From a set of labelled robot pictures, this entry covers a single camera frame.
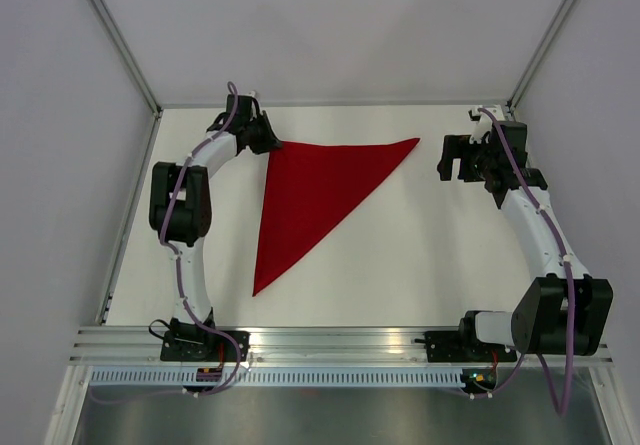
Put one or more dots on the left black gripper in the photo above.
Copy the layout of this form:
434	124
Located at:
270	142

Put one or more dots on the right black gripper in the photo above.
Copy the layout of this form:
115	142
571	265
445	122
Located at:
453	147

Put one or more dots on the red cloth napkin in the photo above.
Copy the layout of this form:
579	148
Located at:
309	190

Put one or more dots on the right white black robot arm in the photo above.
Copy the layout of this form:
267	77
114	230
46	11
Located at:
565	308

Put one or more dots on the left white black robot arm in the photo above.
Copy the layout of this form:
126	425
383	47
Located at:
180	207

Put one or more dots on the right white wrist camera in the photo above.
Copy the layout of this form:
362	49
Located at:
483	122

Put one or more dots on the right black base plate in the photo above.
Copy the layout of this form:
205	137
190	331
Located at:
448	346

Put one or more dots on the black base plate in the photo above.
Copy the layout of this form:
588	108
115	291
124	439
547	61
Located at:
448	346
197	345

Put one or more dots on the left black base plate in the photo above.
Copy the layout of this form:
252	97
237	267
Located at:
197	345

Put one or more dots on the right aluminium frame post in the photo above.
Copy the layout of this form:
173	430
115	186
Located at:
551	33

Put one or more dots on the aluminium frame post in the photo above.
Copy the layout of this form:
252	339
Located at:
551	33
101	9

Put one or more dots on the left aluminium frame post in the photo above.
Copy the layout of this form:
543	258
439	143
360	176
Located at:
101	9

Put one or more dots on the aluminium front rail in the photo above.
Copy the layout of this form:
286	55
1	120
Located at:
268	346

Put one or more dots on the white slotted cable duct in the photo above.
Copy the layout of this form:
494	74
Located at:
341	377

